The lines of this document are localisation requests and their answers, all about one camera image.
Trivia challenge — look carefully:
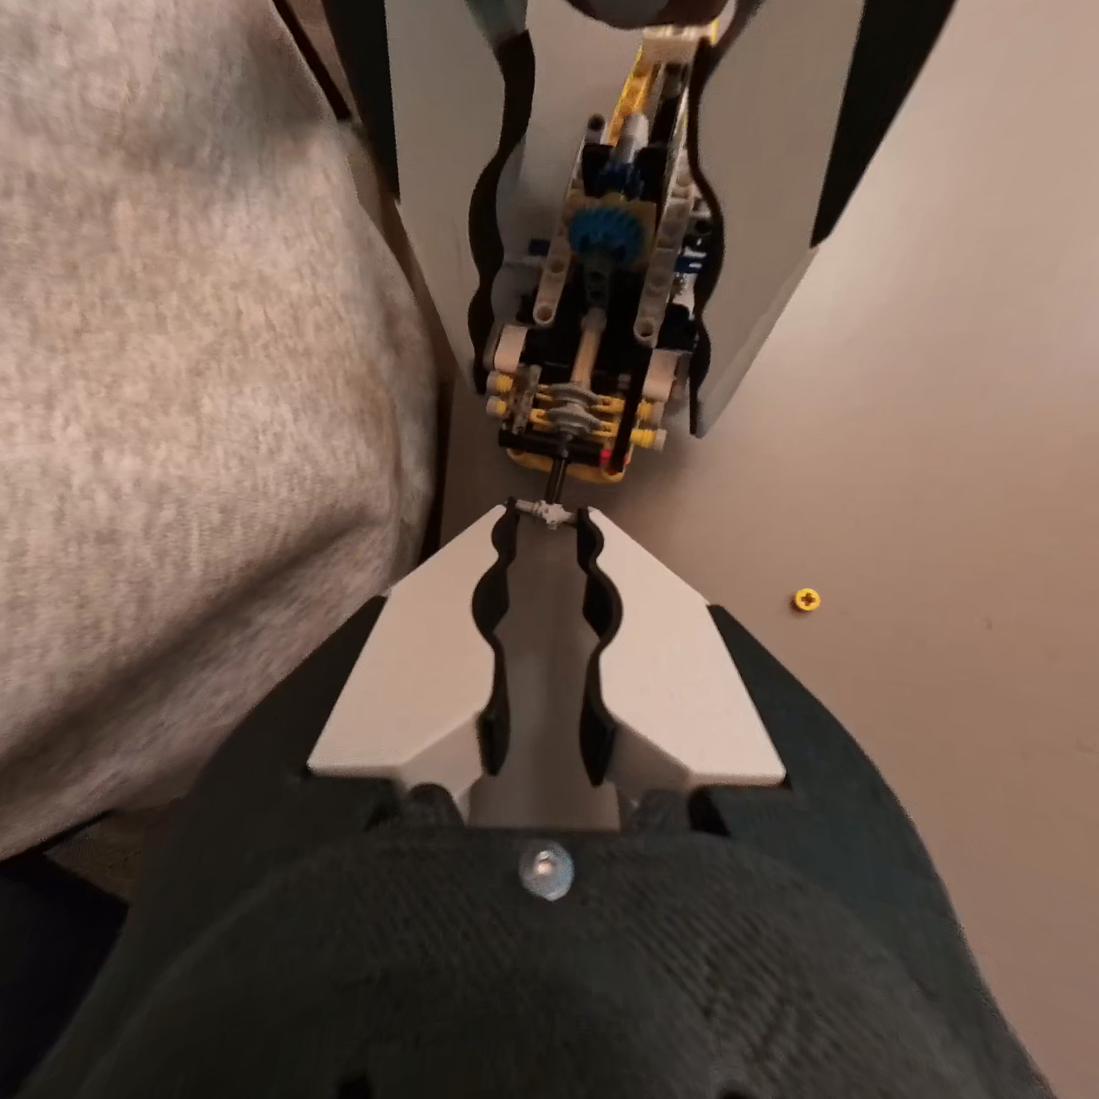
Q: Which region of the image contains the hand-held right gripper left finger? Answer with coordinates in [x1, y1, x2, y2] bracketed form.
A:
[307, 503, 520, 794]

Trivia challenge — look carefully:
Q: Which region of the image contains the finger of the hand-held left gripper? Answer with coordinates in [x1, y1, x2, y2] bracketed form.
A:
[687, 0, 868, 441]
[386, 0, 539, 389]

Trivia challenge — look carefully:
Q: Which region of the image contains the yellow black lego assembly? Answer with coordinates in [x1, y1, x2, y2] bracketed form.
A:
[483, 21, 718, 516]

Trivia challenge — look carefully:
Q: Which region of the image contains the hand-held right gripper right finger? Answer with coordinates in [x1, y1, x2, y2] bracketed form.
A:
[574, 507, 789, 794]

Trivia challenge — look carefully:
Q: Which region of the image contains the small grey lego connector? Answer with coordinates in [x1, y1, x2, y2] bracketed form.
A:
[515, 497, 593, 531]

